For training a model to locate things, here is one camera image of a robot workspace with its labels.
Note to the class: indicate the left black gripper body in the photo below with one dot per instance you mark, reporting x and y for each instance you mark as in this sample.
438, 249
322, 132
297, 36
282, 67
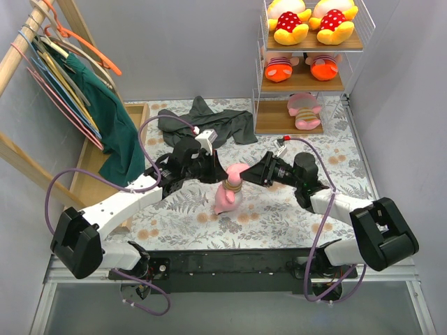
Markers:
214, 168

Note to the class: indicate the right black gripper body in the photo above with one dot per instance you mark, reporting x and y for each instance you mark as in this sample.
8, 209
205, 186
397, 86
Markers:
264, 169

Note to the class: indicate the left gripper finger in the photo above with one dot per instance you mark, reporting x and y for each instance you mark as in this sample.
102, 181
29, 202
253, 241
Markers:
219, 173
216, 162

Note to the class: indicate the pink pig plush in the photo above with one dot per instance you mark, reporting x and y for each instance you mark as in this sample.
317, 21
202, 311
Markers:
229, 193
305, 108

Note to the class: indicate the black-haired doll striped shirt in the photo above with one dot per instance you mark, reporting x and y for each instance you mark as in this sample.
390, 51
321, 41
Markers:
278, 66

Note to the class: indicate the yellow frog plush big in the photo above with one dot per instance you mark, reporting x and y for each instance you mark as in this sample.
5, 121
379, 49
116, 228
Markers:
288, 20

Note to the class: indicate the yellow frog plush small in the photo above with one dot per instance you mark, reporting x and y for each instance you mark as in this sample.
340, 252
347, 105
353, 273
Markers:
333, 20

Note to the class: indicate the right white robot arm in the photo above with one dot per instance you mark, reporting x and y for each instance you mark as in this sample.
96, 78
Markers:
382, 235

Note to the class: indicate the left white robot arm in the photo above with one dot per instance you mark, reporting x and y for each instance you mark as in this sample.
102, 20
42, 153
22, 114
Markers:
79, 239

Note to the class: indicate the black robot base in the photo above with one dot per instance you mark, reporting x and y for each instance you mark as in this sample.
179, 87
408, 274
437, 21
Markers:
237, 270

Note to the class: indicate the floral table mat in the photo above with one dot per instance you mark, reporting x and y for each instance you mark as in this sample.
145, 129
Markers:
268, 217

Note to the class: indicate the dark grey cloth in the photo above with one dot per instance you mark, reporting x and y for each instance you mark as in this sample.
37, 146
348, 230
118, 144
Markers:
236, 124

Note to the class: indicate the green shirt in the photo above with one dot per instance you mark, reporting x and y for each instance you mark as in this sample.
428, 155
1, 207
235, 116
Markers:
119, 135

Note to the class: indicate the wooden clothes rack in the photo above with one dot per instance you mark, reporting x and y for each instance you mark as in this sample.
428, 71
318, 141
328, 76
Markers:
31, 120

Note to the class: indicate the beige hanger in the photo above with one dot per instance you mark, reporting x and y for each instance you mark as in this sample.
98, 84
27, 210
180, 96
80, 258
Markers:
77, 24

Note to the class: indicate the blue hanger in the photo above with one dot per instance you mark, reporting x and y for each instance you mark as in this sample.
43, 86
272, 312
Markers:
54, 83

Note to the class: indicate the pink hanger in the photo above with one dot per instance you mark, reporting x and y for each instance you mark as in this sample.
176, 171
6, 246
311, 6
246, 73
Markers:
59, 103

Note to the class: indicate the yellow hanger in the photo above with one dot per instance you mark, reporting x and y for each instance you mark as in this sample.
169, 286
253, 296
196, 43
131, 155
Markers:
70, 94

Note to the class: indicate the grey hanger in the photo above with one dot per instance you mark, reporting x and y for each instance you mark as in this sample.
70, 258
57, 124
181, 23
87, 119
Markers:
44, 46

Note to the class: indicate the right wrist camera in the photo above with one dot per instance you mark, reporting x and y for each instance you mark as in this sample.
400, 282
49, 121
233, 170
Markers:
280, 145

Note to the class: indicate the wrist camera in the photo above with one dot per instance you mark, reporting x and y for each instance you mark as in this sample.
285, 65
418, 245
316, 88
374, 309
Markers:
206, 139
280, 145

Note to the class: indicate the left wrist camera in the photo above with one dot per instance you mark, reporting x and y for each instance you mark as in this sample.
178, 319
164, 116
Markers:
206, 139

